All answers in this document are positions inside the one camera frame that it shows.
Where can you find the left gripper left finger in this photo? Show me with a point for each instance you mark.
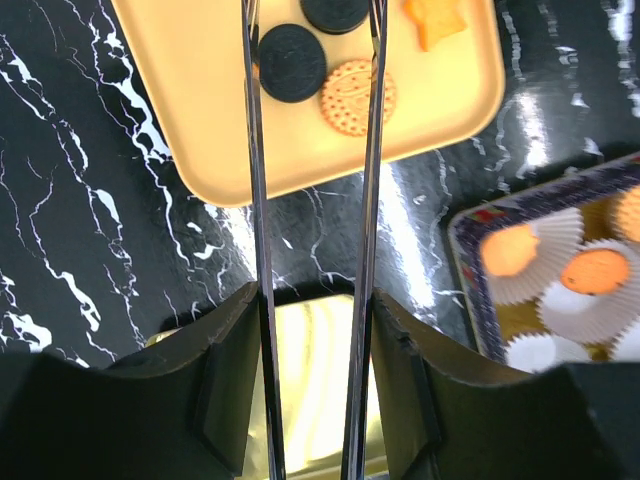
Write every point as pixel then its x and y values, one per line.
pixel 178 409

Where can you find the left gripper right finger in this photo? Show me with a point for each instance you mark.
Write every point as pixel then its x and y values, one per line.
pixel 448 412

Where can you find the orange fish shaped cookie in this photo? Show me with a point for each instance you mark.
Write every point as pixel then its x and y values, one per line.
pixel 509 251

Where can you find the black sandwich cookie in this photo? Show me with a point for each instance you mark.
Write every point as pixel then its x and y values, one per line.
pixel 293 64
pixel 335 17

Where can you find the orange chocolate chip cookie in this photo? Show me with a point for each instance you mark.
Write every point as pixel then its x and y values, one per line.
pixel 596 272

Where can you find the round tan sandwich biscuit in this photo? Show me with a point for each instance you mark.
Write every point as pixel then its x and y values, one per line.
pixel 627 214

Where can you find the bottom left paper cup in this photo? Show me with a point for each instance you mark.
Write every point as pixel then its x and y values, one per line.
pixel 537 352

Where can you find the gold tin lid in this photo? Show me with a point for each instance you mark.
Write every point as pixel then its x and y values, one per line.
pixel 313 342

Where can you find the top left paper cup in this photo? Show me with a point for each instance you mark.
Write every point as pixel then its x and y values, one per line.
pixel 560 235

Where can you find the decorated cookie tin box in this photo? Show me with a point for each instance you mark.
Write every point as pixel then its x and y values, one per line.
pixel 469 227

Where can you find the bottom right paper cup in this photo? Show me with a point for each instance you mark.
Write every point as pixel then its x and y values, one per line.
pixel 626 346

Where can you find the top right paper cup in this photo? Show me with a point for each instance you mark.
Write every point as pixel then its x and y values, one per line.
pixel 615 201

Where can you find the round dotted tan biscuit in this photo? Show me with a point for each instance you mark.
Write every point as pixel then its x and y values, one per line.
pixel 345 98

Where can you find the yellow plastic tray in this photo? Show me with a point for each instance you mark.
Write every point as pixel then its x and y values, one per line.
pixel 189 55

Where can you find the yellow fish shaped cookie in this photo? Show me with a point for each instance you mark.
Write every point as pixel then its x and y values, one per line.
pixel 435 20

